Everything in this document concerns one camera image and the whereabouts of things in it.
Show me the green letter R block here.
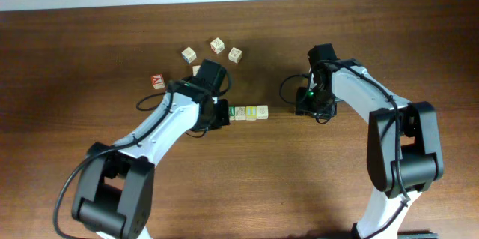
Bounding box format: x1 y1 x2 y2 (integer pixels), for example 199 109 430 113
228 106 236 121

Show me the green sided picture block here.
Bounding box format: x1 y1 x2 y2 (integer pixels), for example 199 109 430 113
234 106 246 121

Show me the yellow letter wooden block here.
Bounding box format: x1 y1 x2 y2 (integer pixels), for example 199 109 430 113
245 106 257 121

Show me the plain white wooden block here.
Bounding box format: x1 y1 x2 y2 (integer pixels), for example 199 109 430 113
257 105 269 120

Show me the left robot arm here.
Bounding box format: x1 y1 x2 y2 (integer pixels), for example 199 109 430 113
71 59 231 238

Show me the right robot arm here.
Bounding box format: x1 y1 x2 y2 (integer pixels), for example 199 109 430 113
295 43 444 238

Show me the number four blue block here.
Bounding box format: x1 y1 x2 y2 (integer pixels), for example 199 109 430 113
192 66 200 76

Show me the animal picture wooden block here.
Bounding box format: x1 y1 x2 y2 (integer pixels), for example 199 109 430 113
228 47 243 64

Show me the blue sided wooden block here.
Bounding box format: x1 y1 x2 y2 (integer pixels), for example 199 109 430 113
181 47 197 64

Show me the red letter A block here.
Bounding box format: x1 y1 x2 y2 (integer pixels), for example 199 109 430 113
150 74 165 90

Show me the red sided wooden block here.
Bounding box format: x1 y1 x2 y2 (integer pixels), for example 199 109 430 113
210 37 225 54

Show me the black base bracket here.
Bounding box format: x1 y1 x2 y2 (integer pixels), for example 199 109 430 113
397 232 439 239

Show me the left black cable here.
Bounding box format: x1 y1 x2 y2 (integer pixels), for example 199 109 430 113
52 70 233 239

